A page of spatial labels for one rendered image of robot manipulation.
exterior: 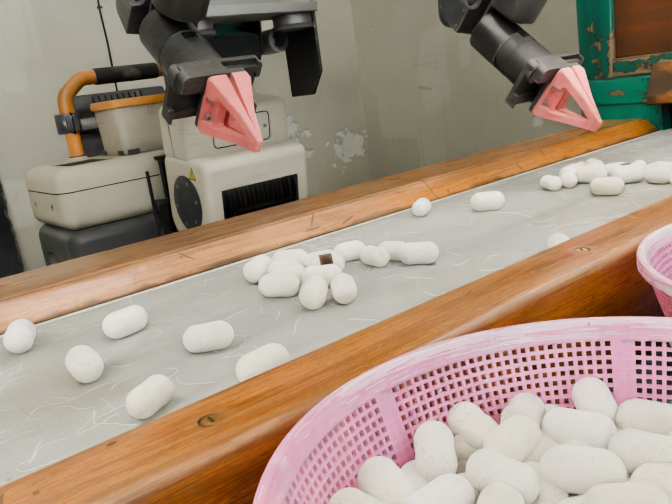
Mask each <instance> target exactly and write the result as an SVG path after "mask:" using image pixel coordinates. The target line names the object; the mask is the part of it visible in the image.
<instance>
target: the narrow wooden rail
mask: <svg viewBox="0 0 672 504"><path fill-rule="evenodd" d="M670 224H672V195H670V196H668V197H666V198H663V199H661V200H659V201H656V202H654V203H652V204H650V205H647V206H645V207H643V208H640V209H638V210H636V211H633V212H631V213H629V214H627V215H624V216H622V217H620V218H617V219H615V220H613V221H610V222H608V223H606V224H603V225H601V226H599V227H597V228H594V229H592V230H590V231H587V232H585V233H583V234H580V235H578V236H576V237H574V238H571V239H569V240H567V241H564V242H562V243H560V244H557V245H555V246H553V247H551V248H548V249H546V250H544V251H541V252H539V253H537V254H534V255H532V256H530V257H527V258H525V259H523V260H521V261H518V262H516V263H514V264H511V265H509V266H507V267H504V268H502V269H500V270H498V271H495V272H493V273H491V274H488V275H486V276H484V277H481V278H479V279H477V280H475V281H472V282H470V283H468V284H465V285H463V286H461V287H458V288H456V289H454V290H451V291H449V292H447V293H445V294H442V295H440V296H438V297H435V298H433V299H431V300H428V301H426V302H424V303H422V304H419V305H417V306H415V307H412V308H410V309H408V310H405V311H403V312H401V313H399V314H396V315H394V316H392V317H389V318H387V319H385V320H382V321H380V322H378V323H375V324H373V325H371V326H369V327H366V328H364V329H362V330H359V331H357V332H355V333H352V334H350V335H348V336H346V337H343V338H341V339H339V340H336V341H334V342H332V343H329V344H327V345H325V346H323V347H320V348H318V349H316V350H313V351H311V352H309V353H306V354H304V355H302V356H299V357H297V358H295V359H293V360H290V361H288V362H286V363H283V364H281V365H279V366H276V367H274V368H272V369H270V370H267V371H265V372H263V373H260V374H258V375H256V376H253V377H251V378H249V379H247V380H244V381H242V382H240V383H237V384H235V385H233V386H230V387H228V388H226V389H223V390H221V391H219V392H217V393H214V394H212V395H210V396H207V397H205V398H203V399H200V400H198V401H196V402H194V403H191V404H189V405H187V406H184V407H182V408H180V409H177V410H175V411H173V412H170V413H168V414H166V415H164V416H161V417H159V418H157V419H154V420H152V421H150V422H147V423H145V424H143V425H141V426H138V427H136V428H134V429H131V430H129V431H127V432H124V433H122V434H120V435H118V436H115V437H113V438H111V439H108V440H106V441H104V442H101V443H99V444H97V445H94V446H92V447H90V448H88V449H85V450H83V451H81V452H78V453H76V454H74V455H71V456H69V457H67V458H65V459H62V460H60V461H58V462H55V463H53V464H51V465H48V466H46V467H44V468H42V469H39V470H37V471H35V472H32V473H30V474H28V475H25V476H23V477H21V478H18V479H16V480H14V481H12V482H9V483H7V484H5V485H2V486H0V504H253V501H254V497H255V494H256V491H257V488H258V485H259V483H260V480H261V477H262V475H263V473H264V471H265V469H266V467H267V465H268V462H269V461H270V459H271V457H272V456H273V454H274V452H275V451H276V449H277V448H278V446H279V445H280V443H281V442H282V441H283V439H284V438H285V437H286V435H287V434H288V433H289V432H290V431H291V429H292V428H293V427H294V426H295V425H296V424H297V423H298V422H299V421H300V420H301V419H302V418H303V417H304V416H305V415H306V414H307V413H308V412H309V411H310V410H311V409H312V408H313V407H315V406H316V405H317V404H318V403H319V402H320V401H322V400H323V399H324V398H326V397H327V396H328V395H330V394H331V393H332V392H334V391H335V390H337V389H338V388H340V387H341V386H343V385H344V384H346V383H347V382H349V381H351V380H352V379H354V378H356V377H357V376H359V375H361V374H363V373H365V372H366V371H368V370H370V369H372V368H374V367H376V366H378V365H380V364H383V363H385V362H387V361H389V360H391V359H394V358H396V357H399V356H401V355H403V354H406V353H408V352H411V351H414V350H417V349H419V348H422V347H425V346H428V345H431V344H435V343H438V342H441V341H444V340H448V339H452V338H455V337H459V336H463V335H467V334H471V333H475V332H480V331H485V330H490V329H495V328H500V327H506V326H512V325H519V324H526V323H533V322H541V321H550V320H561V319H573V318H589V317H629V316H634V317H665V316H664V314H663V311H662V309H661V306H660V304H659V301H658V299H657V296H656V294H655V291H654V289H653V286H652V285H651V284H649V283H648V282H647V281H646V280H645V279H644V278H643V277H642V275H641V274H640V272H639V271H638V268H637V257H636V253H637V249H638V247H639V245H640V244H641V242H642V241H643V240H644V239H645V238H646V237H647V236H648V235H650V234H651V233H653V232H655V231H657V230H658V229H660V228H663V227H665V226H667V225H670Z"/></svg>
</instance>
